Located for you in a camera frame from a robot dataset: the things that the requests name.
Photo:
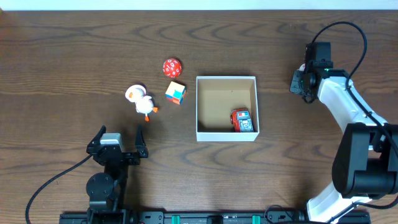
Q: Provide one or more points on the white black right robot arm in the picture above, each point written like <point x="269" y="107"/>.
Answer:
<point x="365" y="165"/>

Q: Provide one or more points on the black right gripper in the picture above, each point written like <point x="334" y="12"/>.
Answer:
<point x="295" y="85"/>

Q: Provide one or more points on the red lettered ball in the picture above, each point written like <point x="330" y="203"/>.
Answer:
<point x="172" y="68"/>

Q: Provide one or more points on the multicolour puzzle cube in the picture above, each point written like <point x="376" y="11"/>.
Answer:
<point x="175" y="93"/>

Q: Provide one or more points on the white cardboard box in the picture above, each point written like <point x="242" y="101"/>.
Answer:
<point x="216" y="98"/>

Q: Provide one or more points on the wooden rattle drum toy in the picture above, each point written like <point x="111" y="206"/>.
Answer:
<point x="302" y="68"/>

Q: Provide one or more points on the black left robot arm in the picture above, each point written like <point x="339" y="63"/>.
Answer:
<point x="106" y="189"/>

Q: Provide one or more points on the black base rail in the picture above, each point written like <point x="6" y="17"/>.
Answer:
<point x="181" y="218"/>

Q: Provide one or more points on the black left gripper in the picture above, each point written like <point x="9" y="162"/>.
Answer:
<point x="130" y="156"/>

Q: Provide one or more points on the white pink duck toy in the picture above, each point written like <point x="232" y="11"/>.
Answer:
<point x="137" y="94"/>

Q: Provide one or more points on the red toy truck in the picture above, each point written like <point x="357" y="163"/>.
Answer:
<point x="241" y="120"/>

